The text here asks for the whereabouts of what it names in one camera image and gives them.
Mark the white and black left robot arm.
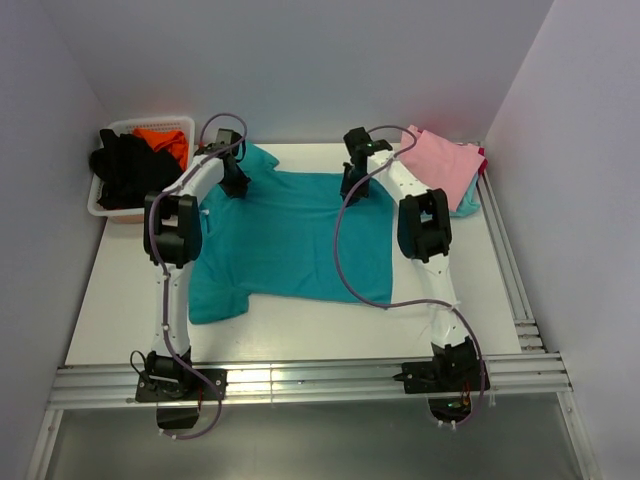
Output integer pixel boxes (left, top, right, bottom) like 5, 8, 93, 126
143, 131, 250, 399

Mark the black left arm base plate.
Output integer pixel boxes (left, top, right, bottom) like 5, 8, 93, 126
134, 368, 227, 403

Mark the folded light teal t shirt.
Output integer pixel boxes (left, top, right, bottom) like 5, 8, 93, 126
450, 174, 481, 218

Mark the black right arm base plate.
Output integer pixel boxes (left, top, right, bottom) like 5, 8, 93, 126
393, 358, 490, 394

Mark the folded pink t shirt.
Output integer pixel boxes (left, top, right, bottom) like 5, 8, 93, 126
399, 125, 482, 212

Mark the white plastic laundry basket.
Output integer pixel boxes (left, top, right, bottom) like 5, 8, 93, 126
87, 115, 195, 223

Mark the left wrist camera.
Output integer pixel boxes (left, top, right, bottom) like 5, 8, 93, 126
214, 128, 241, 148

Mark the aluminium right side rail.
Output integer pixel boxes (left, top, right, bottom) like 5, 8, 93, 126
477, 172, 546, 353

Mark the orange t shirt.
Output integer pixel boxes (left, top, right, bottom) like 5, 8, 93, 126
132, 128, 190, 171

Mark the folded red t shirt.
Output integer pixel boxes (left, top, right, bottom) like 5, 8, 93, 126
477, 147, 488, 176

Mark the black t shirt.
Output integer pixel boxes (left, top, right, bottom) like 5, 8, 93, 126
89, 129, 183, 210

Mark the aluminium front frame rail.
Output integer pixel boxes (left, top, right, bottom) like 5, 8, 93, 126
47, 352, 573, 410

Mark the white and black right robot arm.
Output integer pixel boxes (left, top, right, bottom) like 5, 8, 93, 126
333, 127, 488, 392

